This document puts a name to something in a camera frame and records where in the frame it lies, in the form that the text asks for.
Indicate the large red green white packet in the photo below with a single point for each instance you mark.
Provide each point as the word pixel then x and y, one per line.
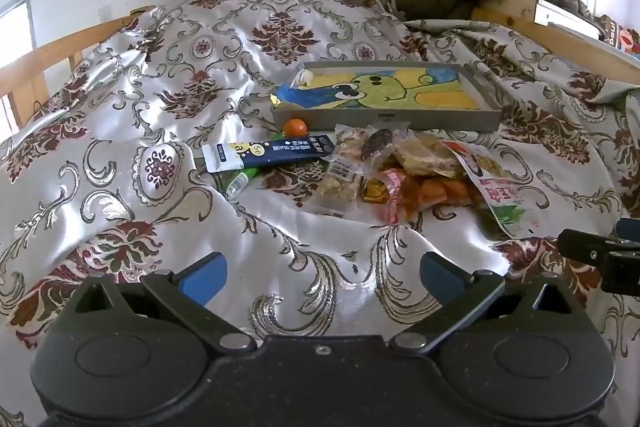
pixel 500 202

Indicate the window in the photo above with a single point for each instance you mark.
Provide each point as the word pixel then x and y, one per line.
pixel 15 47

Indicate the dark blue and white box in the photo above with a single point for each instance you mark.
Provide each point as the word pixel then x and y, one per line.
pixel 280 152

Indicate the gold corn cracker packet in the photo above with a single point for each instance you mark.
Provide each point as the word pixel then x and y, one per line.
pixel 425 157

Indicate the red printed box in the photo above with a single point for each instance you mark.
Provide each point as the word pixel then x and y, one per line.
pixel 622 36

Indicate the nut bar packet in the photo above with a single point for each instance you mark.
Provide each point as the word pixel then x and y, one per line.
pixel 340 179

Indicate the orange snack packet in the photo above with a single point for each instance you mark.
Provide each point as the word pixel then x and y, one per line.
pixel 440 193

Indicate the green clear packet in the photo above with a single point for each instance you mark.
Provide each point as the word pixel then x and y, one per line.
pixel 239 182

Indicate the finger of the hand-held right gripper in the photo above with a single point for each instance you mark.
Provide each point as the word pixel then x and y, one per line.
pixel 629 228
pixel 580 246

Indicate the pink label snack packet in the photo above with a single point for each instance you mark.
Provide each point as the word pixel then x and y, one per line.
pixel 395 197

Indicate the printed blanket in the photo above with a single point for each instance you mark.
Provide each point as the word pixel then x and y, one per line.
pixel 150 107

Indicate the dark dried fruit packet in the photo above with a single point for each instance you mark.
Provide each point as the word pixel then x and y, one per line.
pixel 377 142

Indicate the small orange fruit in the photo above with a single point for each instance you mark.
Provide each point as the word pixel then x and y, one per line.
pixel 294 127

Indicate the wooden bed rail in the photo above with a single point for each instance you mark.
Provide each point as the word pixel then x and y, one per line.
pixel 505 9
pixel 45 52

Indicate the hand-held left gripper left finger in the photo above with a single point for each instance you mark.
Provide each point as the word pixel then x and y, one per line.
pixel 202 279

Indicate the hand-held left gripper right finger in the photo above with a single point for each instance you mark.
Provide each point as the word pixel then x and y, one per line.
pixel 442 277

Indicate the grey tray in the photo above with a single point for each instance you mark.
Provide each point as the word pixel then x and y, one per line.
pixel 390 121

